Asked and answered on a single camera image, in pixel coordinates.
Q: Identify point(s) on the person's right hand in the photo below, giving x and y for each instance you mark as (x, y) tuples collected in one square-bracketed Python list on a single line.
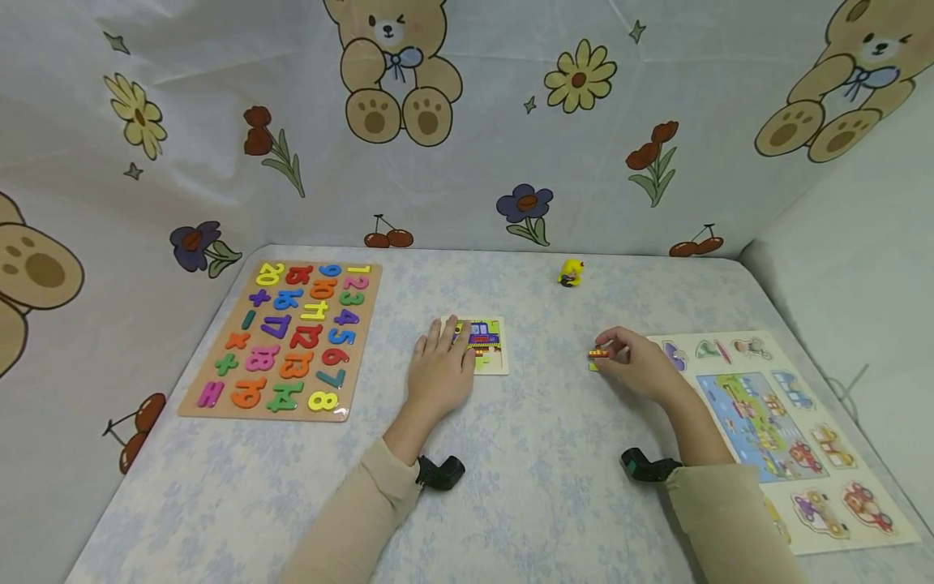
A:
[(643, 365)]

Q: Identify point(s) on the person's left hand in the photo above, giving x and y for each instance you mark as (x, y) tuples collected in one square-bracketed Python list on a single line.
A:
[(439, 380)]

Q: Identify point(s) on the person's left little finger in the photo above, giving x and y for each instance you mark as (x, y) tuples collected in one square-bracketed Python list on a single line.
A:
[(419, 349)]

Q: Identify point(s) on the person's right fingers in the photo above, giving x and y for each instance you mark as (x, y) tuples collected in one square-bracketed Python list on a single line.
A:
[(616, 335)]

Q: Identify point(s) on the person's left thumb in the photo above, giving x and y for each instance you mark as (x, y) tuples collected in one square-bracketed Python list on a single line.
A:
[(469, 363)]

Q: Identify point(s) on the person's left middle finger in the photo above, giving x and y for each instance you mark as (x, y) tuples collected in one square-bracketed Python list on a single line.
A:
[(449, 332)]

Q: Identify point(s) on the person's left ring finger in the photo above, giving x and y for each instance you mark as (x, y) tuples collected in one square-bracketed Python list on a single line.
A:
[(433, 335)]

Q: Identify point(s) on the person's left index finger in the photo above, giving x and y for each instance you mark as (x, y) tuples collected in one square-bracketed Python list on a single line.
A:
[(462, 336)]

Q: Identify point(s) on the person's right thumb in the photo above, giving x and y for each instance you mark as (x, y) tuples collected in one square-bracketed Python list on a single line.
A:
[(611, 367)]

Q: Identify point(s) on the red yellow green puzzle piece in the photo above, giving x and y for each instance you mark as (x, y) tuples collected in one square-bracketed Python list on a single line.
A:
[(597, 354)]

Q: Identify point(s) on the small square vehicle puzzle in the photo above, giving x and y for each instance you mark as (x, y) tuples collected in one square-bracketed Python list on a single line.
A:
[(490, 341)]

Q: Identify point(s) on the person's left forearm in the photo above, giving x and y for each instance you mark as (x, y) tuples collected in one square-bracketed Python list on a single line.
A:
[(365, 519)]

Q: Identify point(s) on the person's right forearm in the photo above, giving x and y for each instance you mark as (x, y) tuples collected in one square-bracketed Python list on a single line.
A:
[(730, 511)]

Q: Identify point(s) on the yellow duck toy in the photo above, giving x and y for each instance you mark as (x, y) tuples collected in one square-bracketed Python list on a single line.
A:
[(570, 273)]

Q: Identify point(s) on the black wrist band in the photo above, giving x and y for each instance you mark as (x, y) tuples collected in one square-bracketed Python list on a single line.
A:
[(442, 473), (648, 466)]

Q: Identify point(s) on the colourful number and sign pieces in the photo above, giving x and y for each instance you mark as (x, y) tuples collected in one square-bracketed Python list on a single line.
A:
[(295, 366)]

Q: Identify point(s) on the large cream picture puzzle board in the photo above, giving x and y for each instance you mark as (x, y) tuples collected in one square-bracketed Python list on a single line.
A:
[(803, 405)]

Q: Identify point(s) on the brown wooden number board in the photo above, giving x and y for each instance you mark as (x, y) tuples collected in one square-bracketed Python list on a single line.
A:
[(219, 346)]

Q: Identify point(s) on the animal and vehicle puzzle pieces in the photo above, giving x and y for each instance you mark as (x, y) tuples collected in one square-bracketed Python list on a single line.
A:
[(822, 515)]

